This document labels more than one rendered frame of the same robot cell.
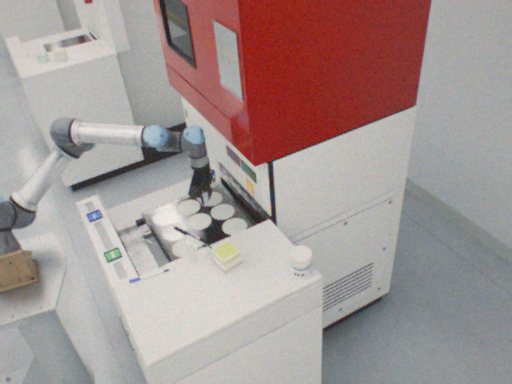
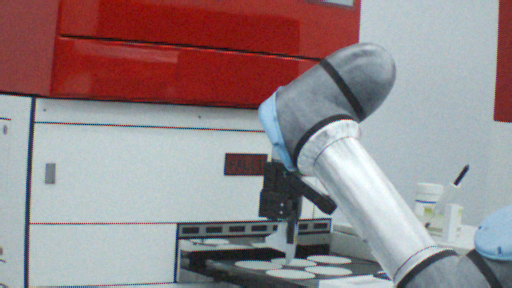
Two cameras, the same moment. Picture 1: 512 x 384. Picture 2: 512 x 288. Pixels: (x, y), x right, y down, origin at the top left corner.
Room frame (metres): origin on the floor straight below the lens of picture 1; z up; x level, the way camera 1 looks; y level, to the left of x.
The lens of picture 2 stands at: (2.22, 2.25, 1.26)
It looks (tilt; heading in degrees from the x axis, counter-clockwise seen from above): 3 degrees down; 255
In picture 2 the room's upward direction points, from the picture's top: 4 degrees clockwise
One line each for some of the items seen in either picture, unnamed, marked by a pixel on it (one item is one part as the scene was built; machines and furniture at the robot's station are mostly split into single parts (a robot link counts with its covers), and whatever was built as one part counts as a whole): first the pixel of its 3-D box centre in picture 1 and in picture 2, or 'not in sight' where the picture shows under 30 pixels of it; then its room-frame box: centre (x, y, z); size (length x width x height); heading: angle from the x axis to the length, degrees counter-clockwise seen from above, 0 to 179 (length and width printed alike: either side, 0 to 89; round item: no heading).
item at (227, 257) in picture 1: (227, 257); (442, 219); (1.17, 0.10, 1.00); 0.07 x 0.07 x 0.07; 34
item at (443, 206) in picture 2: (193, 244); (446, 211); (1.22, 0.21, 1.03); 0.06 x 0.04 x 0.13; 115
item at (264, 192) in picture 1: (223, 156); (193, 201); (1.76, 0.10, 1.02); 0.82 x 0.03 x 0.40; 25
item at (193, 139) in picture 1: (194, 141); not in sight; (1.58, 0.19, 1.22); 0.09 x 0.08 x 0.11; 77
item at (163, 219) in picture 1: (199, 221); (328, 271); (1.49, 0.22, 0.90); 0.34 x 0.34 x 0.01; 25
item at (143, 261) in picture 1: (140, 255); not in sight; (1.36, 0.45, 0.87); 0.36 x 0.08 x 0.03; 25
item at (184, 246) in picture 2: (242, 201); (257, 257); (1.59, 0.03, 0.89); 0.44 x 0.02 x 0.10; 25
